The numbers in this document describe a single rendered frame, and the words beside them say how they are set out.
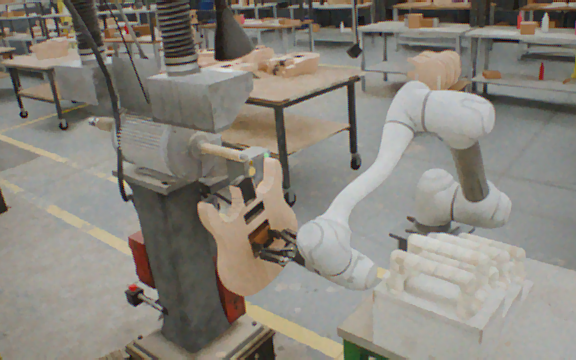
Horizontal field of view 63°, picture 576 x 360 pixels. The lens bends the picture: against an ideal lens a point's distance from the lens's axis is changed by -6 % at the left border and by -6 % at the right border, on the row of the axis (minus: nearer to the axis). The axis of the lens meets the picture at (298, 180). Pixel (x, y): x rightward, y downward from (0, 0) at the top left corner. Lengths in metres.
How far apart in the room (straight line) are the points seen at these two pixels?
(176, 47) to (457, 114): 0.85
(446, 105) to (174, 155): 0.89
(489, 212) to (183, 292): 1.26
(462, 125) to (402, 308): 0.61
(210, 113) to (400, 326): 0.75
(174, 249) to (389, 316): 1.05
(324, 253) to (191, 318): 1.07
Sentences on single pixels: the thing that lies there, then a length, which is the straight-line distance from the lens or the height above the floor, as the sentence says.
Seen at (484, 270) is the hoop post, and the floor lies 1.18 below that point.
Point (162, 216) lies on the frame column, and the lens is 1.94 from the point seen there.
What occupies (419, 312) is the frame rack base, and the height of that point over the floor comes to 1.09.
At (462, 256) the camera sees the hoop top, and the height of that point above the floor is 1.20.
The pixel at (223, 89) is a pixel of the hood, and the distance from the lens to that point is 1.42.
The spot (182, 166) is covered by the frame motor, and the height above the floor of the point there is 1.20.
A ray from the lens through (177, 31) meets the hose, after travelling 1.52.
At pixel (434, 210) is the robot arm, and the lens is 2.10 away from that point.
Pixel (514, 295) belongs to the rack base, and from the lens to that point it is 1.35.
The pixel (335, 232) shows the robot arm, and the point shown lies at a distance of 1.28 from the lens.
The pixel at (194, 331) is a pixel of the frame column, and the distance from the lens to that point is 2.26.
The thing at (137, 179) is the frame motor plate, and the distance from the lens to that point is 1.94.
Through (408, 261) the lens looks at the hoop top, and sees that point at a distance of 1.11.
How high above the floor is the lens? 1.82
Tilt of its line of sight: 24 degrees down
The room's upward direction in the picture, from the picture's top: 5 degrees counter-clockwise
